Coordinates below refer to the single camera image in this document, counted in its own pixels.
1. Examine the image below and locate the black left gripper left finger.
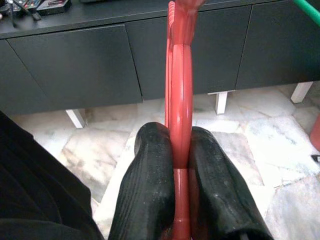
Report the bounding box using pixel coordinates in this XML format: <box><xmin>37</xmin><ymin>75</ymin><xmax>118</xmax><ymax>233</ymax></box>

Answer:
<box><xmin>107</xmin><ymin>121</ymin><xmax>176</xmax><ymax>240</ymax></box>

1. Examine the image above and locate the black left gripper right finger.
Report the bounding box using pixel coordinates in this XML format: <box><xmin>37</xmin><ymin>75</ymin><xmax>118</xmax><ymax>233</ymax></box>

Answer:
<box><xmin>188</xmin><ymin>126</ymin><xmax>276</xmax><ymax>240</ymax></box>

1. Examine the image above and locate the salmon pink plastic hanger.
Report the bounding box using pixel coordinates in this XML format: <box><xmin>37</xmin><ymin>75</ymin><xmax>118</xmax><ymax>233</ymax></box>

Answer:
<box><xmin>162</xmin><ymin>0</ymin><xmax>208</xmax><ymax>240</ymax></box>

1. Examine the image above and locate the green plastic clothes hanger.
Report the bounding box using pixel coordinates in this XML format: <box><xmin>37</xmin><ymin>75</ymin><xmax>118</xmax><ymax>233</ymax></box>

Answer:
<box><xmin>292</xmin><ymin>0</ymin><xmax>320</xmax><ymax>27</ymax></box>

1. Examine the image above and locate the black polo shirt red collar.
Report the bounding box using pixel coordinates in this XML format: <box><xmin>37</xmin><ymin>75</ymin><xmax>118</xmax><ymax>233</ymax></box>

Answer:
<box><xmin>0</xmin><ymin>109</ymin><xmax>102</xmax><ymax>240</ymax></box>

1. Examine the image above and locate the black television console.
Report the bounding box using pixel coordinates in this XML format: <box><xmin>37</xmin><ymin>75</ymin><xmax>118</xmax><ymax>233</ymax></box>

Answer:
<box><xmin>0</xmin><ymin>0</ymin><xmax>320</xmax><ymax>129</ymax></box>

